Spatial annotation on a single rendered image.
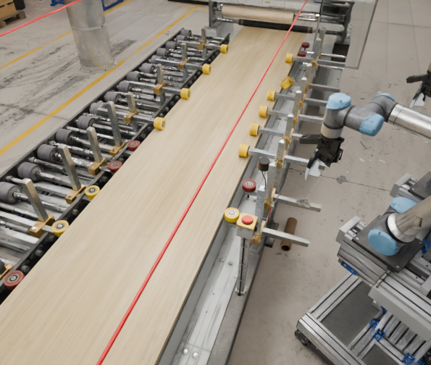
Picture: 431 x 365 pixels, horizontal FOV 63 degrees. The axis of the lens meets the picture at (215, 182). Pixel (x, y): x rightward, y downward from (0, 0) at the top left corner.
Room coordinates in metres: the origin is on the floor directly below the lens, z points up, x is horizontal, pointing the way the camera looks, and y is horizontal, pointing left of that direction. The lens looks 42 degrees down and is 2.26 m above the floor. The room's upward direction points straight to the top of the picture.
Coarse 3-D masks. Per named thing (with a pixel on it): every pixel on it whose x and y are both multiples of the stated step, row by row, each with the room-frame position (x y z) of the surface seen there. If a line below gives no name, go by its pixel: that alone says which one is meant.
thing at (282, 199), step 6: (246, 192) 1.47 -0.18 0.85; (252, 192) 1.46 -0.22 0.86; (282, 198) 1.41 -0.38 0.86; (288, 198) 1.41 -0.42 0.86; (294, 198) 1.41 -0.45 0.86; (288, 204) 1.39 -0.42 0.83; (294, 204) 1.38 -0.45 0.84; (312, 204) 1.36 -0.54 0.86; (318, 204) 1.36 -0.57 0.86; (312, 210) 1.34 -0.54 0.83; (318, 210) 1.33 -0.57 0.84
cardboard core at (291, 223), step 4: (288, 220) 1.94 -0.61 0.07; (292, 220) 1.93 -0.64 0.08; (296, 220) 1.95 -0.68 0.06; (288, 224) 1.90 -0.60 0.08; (292, 224) 1.89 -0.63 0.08; (288, 228) 1.85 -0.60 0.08; (292, 228) 1.85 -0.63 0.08; (288, 232) 1.80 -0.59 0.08; (292, 232) 1.81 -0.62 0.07; (284, 244) 1.69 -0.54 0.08; (288, 244) 1.69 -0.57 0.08; (284, 248) 1.70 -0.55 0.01; (288, 248) 1.69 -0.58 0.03
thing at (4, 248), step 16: (192, 80) 3.04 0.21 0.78; (80, 112) 2.38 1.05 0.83; (160, 112) 2.40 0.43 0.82; (64, 128) 2.19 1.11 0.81; (144, 128) 2.16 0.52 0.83; (80, 144) 2.27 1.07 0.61; (112, 144) 2.28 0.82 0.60; (112, 160) 1.78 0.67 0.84; (0, 176) 1.62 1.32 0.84; (16, 176) 1.71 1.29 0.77; (64, 176) 1.76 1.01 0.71; (80, 176) 1.89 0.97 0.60; (112, 176) 1.74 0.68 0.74; (0, 208) 1.51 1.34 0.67; (32, 208) 1.47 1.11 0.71; (48, 208) 1.58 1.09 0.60; (80, 208) 1.42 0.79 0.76; (32, 240) 1.22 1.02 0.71; (48, 240) 1.15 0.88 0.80; (16, 256) 1.11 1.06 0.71; (32, 256) 1.05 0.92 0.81; (0, 288) 0.87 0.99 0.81; (0, 304) 0.83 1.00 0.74
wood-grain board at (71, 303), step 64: (256, 64) 3.11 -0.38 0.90; (192, 128) 2.06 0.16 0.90; (128, 192) 1.42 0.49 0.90; (192, 192) 1.42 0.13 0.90; (64, 256) 0.98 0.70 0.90; (128, 256) 0.98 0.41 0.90; (192, 256) 0.98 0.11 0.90; (0, 320) 0.67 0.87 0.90; (64, 320) 0.67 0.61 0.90; (128, 320) 0.67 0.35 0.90
